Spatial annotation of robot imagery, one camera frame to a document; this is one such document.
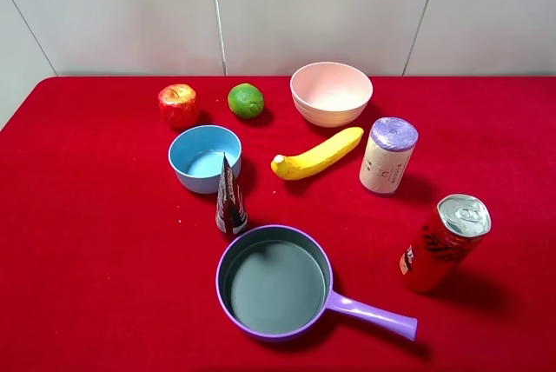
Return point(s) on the purple frying pan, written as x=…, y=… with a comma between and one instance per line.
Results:
x=275, y=282

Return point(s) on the yellow banana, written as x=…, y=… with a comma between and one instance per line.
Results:
x=317, y=159

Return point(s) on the red soda can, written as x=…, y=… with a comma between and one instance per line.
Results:
x=457, y=225

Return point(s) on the red apple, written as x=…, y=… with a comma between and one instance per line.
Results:
x=179, y=106

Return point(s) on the blue bowl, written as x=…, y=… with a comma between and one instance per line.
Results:
x=196, y=156

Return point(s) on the red tablecloth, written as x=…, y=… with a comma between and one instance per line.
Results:
x=108, y=263

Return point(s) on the pink ribbed bowl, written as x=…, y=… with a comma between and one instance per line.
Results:
x=329, y=94

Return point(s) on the green lime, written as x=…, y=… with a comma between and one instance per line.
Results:
x=246, y=101

